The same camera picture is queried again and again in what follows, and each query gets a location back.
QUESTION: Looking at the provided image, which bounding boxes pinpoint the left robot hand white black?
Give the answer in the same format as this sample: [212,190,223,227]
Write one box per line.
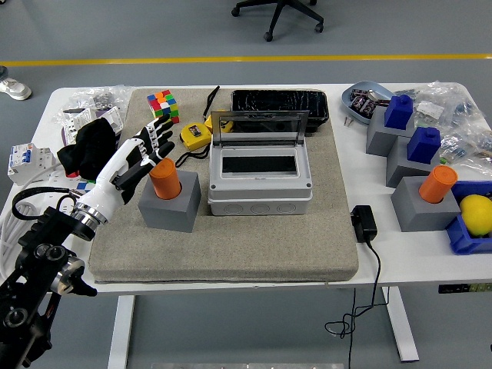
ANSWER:
[76,114,176,222]

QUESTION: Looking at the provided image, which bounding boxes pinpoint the orange cylinder battery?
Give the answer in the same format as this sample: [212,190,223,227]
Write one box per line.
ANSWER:
[418,165,459,204]
[148,158,182,201]

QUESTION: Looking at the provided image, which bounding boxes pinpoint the smoky clear box lid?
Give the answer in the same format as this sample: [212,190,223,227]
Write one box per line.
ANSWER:
[210,110,311,146]

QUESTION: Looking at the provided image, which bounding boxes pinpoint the grey plastic junction box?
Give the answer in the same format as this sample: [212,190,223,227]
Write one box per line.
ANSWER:
[207,144,313,217]

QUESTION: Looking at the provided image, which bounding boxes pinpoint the black cloth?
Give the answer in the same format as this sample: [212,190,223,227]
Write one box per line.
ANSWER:
[56,117,118,181]

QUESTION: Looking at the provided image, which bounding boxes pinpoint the grey cube holder round hole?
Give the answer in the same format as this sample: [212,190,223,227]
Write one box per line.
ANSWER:
[137,168,202,234]

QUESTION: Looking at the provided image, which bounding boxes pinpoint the clear bag of screws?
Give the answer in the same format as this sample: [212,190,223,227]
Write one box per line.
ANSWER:
[57,85,134,124]

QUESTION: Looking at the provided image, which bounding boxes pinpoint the white circuit breaker blue switches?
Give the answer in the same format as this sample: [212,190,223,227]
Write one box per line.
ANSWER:
[6,141,57,188]

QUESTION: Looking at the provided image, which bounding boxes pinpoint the white shoe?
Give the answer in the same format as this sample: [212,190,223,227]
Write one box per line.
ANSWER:
[0,78,33,101]

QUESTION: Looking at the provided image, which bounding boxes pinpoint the grey-brown mat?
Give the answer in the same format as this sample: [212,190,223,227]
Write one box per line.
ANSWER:
[88,87,361,285]

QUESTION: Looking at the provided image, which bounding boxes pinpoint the white table leg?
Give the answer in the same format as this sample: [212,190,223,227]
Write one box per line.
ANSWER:
[107,294,135,369]
[381,286,420,362]

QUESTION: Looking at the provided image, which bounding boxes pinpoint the black plastic tray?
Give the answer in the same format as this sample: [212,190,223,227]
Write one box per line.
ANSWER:
[230,89,330,135]

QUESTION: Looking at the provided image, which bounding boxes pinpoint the blue-grey bowl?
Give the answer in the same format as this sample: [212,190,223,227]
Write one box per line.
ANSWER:
[341,80,395,126]

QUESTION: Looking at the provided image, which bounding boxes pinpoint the black power adapter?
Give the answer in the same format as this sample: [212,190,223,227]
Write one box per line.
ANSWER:
[350,204,379,244]

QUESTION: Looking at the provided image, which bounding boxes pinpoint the blue block with knob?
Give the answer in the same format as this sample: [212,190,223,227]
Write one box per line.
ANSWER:
[384,94,415,130]
[406,126,442,165]

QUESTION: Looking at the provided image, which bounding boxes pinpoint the clear bag of small parts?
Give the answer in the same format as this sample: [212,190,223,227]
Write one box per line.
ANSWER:
[394,79,486,134]
[437,125,492,167]

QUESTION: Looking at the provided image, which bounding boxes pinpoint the blue plastic bin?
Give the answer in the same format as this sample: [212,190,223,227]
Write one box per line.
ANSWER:
[445,180,492,256]

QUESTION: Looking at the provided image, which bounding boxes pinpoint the black table control panel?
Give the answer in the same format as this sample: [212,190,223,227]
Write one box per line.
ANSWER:
[437,283,492,295]

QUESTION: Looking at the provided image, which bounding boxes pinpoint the yellow lemon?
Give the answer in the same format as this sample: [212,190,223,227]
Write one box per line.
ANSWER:
[460,194,492,238]

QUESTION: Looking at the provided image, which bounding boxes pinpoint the white switch in package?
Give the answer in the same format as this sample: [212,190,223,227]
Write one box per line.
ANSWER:
[61,106,126,145]

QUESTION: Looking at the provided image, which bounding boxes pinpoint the yellow tape measure black strap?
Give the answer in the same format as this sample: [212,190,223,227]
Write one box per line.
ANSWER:
[202,85,234,135]
[175,122,214,169]

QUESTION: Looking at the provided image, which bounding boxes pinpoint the white power cable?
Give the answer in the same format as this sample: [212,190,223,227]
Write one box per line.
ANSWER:
[0,161,65,284]

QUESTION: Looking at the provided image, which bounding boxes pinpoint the black adapter cord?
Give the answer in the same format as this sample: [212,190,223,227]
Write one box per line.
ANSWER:
[324,238,391,369]

